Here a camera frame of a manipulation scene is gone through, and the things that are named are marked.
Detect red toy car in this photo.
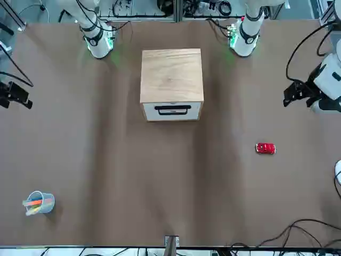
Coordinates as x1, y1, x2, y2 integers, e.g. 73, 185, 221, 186
255, 142, 277, 155

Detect clear plastic cup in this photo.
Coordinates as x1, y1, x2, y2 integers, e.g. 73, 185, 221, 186
22, 190, 56, 216

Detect white-fronted wooden drawer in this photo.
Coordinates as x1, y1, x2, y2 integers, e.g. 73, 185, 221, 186
144, 102, 200, 121

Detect wooden cabinet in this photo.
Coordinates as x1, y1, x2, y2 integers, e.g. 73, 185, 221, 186
140, 48, 205, 122

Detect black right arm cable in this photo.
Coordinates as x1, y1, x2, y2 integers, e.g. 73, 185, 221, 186
0, 41, 35, 88

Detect black table cable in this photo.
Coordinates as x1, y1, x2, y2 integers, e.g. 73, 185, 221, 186
229, 218, 341, 250

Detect green highlighter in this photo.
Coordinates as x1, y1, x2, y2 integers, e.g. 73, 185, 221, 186
25, 206, 42, 217

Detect aluminium frame post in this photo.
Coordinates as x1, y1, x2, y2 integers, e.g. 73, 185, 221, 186
164, 235, 180, 256

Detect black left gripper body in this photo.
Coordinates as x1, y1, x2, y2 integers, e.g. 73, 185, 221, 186
293, 77, 323, 108

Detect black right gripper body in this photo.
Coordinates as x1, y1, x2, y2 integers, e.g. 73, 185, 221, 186
0, 82, 10, 108

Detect black drawer handle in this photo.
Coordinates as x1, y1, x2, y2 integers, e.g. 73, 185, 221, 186
155, 105, 192, 116

